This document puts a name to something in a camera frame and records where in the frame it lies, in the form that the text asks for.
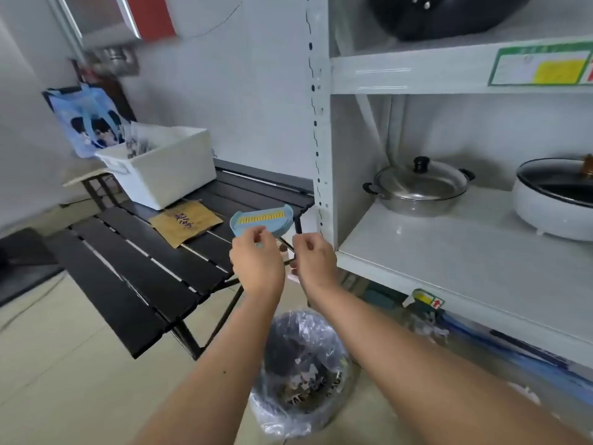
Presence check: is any person's left forearm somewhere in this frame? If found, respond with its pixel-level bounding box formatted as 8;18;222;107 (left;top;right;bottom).
131;287;286;445

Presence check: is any blue printed tote bag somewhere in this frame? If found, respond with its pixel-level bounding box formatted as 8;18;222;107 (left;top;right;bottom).
42;83;128;159

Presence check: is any metal wall fixture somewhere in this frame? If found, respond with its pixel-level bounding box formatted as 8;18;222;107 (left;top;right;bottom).
90;46;140;77

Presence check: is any white wall pipe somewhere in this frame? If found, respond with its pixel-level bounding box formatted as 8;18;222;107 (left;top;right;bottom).
333;13;408;167

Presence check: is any person's right hand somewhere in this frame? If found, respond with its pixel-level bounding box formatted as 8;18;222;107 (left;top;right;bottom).
290;232;340;302

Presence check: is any person's right forearm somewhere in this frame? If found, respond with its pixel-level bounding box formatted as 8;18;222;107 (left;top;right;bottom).
306;282;589;445

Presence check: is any stainless steel pot with lid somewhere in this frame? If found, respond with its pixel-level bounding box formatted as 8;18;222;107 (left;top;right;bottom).
362;156;477;217

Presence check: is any black slatted folding table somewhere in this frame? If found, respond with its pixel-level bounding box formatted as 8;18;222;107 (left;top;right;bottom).
44;158;316;361

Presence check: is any brown paper envelope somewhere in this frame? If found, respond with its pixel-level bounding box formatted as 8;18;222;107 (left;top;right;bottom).
148;200;224;250

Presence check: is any white plastic storage box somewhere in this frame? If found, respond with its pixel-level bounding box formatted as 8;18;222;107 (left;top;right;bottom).
95;124;219;211

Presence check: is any person's left hand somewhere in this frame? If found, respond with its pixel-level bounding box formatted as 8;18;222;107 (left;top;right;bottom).
229;225;287;300

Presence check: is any blue white printed carton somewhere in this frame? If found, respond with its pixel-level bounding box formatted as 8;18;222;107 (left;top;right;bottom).
435;310;593;394

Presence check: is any black bin with plastic liner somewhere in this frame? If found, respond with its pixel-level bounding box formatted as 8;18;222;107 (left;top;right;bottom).
248;308;362;441

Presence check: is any white electric pot with lid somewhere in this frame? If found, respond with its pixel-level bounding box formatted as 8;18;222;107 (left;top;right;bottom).
511;154;593;242

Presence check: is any white metal shelf rack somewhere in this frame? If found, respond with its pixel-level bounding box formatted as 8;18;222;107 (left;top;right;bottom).
305;0;593;371

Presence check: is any peeling green yellow price label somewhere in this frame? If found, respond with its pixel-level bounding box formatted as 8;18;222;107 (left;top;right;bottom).
402;288;445;311

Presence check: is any black frying pan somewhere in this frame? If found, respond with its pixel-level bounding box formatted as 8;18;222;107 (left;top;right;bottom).
368;0;536;42

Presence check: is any red grey wall cabinet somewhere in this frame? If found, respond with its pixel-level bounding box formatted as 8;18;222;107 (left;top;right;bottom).
46;0;177;49

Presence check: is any large green yellow shelf label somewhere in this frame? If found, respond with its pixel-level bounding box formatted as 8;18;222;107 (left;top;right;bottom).
487;43;593;87

